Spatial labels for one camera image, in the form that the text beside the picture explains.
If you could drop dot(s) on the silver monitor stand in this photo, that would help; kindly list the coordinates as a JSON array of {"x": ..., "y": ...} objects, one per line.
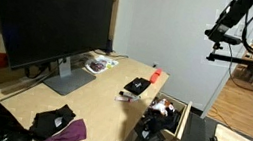
[{"x": 71, "y": 80}]

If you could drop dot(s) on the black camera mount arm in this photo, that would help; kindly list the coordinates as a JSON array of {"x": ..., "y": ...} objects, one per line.
[{"x": 236, "y": 59}]

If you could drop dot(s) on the orange plastic case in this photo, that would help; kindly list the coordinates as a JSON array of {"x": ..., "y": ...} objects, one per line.
[{"x": 156, "y": 75}]

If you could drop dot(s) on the black pouch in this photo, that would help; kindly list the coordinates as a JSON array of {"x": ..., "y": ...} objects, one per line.
[{"x": 137, "y": 85}]

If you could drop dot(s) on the white tube with black cap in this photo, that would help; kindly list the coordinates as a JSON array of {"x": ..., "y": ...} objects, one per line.
[{"x": 126, "y": 94}]

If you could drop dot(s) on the small pink tube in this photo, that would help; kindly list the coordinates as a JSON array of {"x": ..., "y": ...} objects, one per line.
[{"x": 121, "y": 98}]

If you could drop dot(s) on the black computer monitor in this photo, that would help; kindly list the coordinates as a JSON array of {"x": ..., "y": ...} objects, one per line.
[{"x": 47, "y": 14}]

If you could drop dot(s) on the black bar-shaped camera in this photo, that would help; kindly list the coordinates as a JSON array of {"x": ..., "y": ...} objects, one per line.
[{"x": 229, "y": 38}]

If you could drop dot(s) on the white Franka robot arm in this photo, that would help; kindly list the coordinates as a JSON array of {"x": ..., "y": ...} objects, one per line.
[{"x": 236, "y": 9}]

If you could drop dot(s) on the purple cloth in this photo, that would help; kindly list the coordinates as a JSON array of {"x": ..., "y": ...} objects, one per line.
[{"x": 69, "y": 134}]

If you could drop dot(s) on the wooden desk drawer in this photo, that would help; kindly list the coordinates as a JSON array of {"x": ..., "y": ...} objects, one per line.
[{"x": 182, "y": 122}]

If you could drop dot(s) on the black folded cloth with tag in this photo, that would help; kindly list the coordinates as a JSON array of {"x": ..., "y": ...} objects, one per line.
[{"x": 46, "y": 122}]

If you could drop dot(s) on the white light switch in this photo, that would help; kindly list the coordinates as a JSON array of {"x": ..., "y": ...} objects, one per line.
[{"x": 239, "y": 30}]

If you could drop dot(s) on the white and brown plush toy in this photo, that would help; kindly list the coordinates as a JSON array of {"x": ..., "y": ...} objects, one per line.
[{"x": 161, "y": 106}]

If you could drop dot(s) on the white wall socket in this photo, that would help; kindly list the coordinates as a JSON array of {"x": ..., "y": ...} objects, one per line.
[{"x": 155, "y": 64}]

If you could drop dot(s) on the black clothes pile in drawer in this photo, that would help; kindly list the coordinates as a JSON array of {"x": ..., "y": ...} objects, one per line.
[{"x": 159, "y": 124}]

